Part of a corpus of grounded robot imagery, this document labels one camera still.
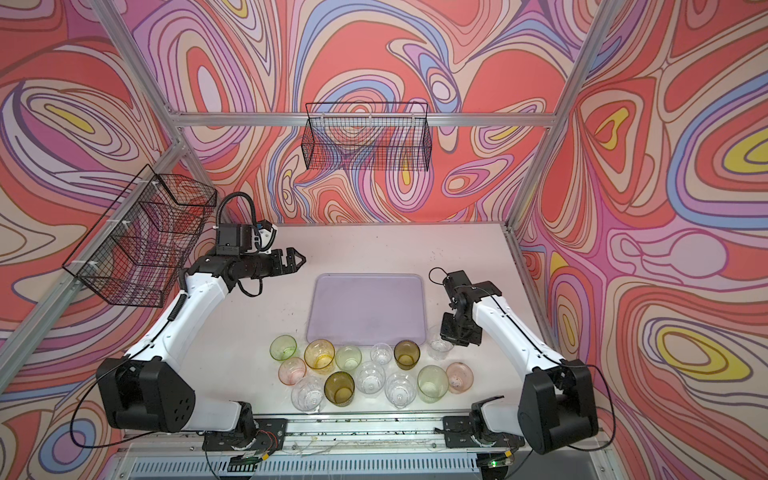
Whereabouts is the yellow glass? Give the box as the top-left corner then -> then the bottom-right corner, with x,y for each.
304,339 -> 336,375

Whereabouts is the olive dark glass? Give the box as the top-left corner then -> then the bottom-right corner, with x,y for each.
324,371 -> 355,407

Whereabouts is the bright green glass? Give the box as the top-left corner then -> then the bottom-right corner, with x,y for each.
269,334 -> 298,362

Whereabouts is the pale green small glass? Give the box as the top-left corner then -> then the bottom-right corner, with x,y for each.
335,345 -> 362,373

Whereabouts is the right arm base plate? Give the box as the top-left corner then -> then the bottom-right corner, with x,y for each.
434,415 -> 525,451

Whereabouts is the black wire basket wall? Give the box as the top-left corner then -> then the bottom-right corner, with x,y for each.
62,166 -> 218,307
301,100 -> 432,172

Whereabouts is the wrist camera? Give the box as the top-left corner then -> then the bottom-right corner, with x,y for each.
442,270 -> 472,298
214,220 -> 277,256

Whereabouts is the aluminium front rail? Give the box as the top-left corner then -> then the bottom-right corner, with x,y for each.
119,410 -> 613,457

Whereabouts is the black wire basket back wall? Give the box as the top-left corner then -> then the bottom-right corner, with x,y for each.
301,100 -> 432,172

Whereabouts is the large pale green glass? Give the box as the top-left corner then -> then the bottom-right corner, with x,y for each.
417,365 -> 449,403

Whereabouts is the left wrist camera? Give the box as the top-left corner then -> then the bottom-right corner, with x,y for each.
214,220 -> 277,256

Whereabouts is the pink glass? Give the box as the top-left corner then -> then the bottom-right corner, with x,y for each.
446,362 -> 474,394
278,357 -> 307,386

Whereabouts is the small clear glass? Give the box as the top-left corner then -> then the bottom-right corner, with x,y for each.
370,343 -> 394,367

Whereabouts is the amber brown glass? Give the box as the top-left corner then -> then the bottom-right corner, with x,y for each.
394,340 -> 421,371

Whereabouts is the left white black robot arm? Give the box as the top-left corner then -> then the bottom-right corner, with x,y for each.
96,247 -> 306,438

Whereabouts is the black wire basket left wall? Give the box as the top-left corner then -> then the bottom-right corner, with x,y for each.
62,166 -> 218,307

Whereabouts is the lavender rectangular plastic tray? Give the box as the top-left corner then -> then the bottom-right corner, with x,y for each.
306,273 -> 427,346

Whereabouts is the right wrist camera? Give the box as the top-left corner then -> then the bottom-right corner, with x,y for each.
442,270 -> 472,298

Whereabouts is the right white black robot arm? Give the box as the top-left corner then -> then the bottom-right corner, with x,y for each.
440,271 -> 599,455

